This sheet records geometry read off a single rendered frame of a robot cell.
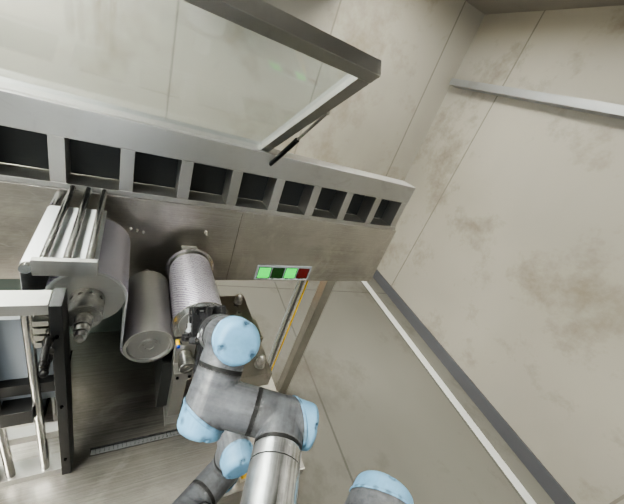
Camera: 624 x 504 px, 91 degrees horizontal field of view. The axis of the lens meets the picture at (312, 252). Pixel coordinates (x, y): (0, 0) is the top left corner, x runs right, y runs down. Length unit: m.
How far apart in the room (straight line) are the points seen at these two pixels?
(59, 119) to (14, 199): 0.24
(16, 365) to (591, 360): 2.89
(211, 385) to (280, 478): 0.16
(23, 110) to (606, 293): 2.98
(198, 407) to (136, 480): 0.54
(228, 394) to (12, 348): 0.41
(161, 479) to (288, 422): 0.58
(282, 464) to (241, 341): 0.18
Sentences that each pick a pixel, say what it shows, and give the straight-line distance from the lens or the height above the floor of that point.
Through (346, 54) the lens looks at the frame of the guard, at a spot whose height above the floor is 1.94.
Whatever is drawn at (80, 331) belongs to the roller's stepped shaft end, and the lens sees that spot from 0.75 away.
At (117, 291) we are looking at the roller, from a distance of 0.82.
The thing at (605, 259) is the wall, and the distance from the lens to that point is 2.83.
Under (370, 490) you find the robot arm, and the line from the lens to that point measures 0.72.
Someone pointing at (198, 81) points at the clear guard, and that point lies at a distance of 0.76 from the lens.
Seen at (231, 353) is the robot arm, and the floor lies 1.49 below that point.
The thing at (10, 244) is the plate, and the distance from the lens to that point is 1.17.
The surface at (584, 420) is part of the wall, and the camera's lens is 2.98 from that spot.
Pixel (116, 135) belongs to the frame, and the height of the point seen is 1.61.
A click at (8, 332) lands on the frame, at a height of 1.35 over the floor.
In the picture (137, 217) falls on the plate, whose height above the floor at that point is 1.38.
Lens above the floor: 1.88
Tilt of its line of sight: 27 degrees down
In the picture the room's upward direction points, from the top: 21 degrees clockwise
